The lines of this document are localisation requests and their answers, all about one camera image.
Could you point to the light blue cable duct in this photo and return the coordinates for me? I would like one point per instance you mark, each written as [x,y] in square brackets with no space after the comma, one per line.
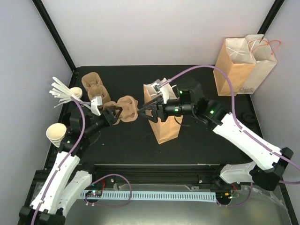
[150,196]

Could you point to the white paper bag orange handle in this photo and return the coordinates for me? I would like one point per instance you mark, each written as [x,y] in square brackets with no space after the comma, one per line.
[262,51]

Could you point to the brown pulp cup carrier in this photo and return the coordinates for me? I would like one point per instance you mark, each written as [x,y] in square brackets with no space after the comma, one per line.
[129,107]

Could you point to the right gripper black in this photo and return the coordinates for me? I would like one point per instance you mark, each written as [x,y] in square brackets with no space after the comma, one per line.
[163,114]

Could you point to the cup holding straws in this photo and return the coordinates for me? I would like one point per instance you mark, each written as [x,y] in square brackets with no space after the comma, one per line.
[77,92]

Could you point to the stack of paper cups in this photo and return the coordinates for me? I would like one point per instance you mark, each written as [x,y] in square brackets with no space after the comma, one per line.
[55,133]

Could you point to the black cup lids stack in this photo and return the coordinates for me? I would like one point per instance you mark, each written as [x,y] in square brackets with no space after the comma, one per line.
[248,117]

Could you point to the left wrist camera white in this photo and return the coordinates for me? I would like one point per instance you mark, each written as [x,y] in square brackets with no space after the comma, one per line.
[96,102]

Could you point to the small brown paper bag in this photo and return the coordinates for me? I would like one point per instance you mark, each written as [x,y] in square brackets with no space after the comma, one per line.
[165,127]

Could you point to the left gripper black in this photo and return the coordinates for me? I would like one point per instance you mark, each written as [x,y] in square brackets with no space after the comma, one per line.
[111,119]

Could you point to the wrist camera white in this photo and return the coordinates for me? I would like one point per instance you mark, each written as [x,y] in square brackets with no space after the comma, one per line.
[162,89]
[96,102]

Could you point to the stack of pulp cup carriers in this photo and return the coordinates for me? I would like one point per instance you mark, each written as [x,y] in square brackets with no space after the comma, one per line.
[95,87]

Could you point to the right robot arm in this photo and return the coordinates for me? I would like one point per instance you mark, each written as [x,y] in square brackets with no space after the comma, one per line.
[268,161]

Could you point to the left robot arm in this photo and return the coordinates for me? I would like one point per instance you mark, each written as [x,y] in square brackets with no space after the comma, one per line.
[63,185]

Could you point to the large brown paper bag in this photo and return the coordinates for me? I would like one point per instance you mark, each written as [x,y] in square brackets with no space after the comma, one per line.
[234,59]

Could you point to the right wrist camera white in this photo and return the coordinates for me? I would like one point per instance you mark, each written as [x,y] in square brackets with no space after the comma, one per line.
[162,89]

